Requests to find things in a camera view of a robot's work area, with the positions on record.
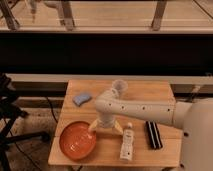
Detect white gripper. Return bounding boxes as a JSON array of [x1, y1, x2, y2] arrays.
[[88, 117, 123, 135]]

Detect orange ceramic bowl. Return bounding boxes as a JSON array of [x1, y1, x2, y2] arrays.
[[59, 121, 96, 160]]

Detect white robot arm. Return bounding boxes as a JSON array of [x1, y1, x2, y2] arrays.
[[89, 88, 213, 171]]

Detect white plastic bottle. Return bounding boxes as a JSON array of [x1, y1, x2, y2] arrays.
[[120, 122, 134, 161]]

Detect wooden table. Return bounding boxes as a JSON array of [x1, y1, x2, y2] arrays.
[[48, 80, 182, 167]]

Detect blue sponge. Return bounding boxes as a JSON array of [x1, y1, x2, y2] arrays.
[[73, 93, 92, 106]]

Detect black white striped object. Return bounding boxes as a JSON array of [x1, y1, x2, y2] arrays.
[[145, 121, 163, 150]]

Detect black tripod stand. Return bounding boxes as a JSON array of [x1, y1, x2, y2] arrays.
[[0, 73, 50, 171]]

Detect black floor cable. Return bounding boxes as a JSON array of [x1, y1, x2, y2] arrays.
[[44, 96, 60, 124]]

